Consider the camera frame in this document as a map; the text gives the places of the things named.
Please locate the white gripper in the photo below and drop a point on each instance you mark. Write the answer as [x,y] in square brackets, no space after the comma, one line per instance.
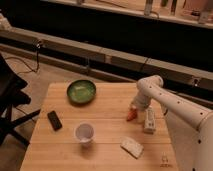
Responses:
[140,114]

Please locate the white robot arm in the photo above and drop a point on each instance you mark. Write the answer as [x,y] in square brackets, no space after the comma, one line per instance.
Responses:
[198,117]

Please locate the white tube bottle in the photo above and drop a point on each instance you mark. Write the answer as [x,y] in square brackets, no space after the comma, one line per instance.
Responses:
[149,124]

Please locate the white folded cloth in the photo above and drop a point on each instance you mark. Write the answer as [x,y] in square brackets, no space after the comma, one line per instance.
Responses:
[132,147]

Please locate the green bowl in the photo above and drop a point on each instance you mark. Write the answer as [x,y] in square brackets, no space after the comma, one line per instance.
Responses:
[81,92]

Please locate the black rectangular block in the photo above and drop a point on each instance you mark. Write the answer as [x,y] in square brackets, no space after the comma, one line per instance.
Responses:
[54,120]

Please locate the metal clamp stand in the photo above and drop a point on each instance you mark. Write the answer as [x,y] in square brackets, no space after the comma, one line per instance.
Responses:
[38,48]

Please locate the black office chair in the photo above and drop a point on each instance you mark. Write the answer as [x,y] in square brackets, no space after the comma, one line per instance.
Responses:
[11,95]

